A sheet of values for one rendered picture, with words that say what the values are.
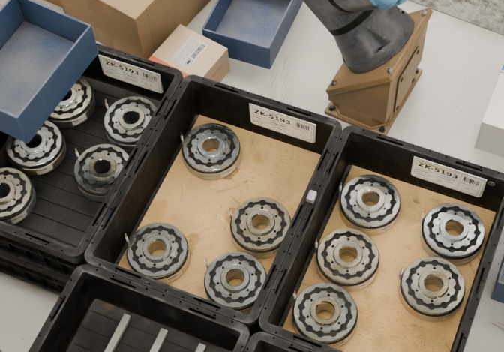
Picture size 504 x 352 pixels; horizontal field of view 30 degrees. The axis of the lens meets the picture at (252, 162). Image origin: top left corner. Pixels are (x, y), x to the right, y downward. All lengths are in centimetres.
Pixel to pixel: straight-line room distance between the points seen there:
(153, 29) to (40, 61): 43
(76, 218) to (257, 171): 33
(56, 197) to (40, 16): 33
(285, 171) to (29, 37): 50
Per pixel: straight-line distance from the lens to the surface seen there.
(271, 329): 143
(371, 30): 175
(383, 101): 179
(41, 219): 169
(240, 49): 195
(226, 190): 166
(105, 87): 182
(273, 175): 167
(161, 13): 194
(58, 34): 159
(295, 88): 193
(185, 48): 192
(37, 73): 156
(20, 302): 177
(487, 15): 303
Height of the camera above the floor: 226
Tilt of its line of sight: 58 degrees down
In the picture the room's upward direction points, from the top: 5 degrees counter-clockwise
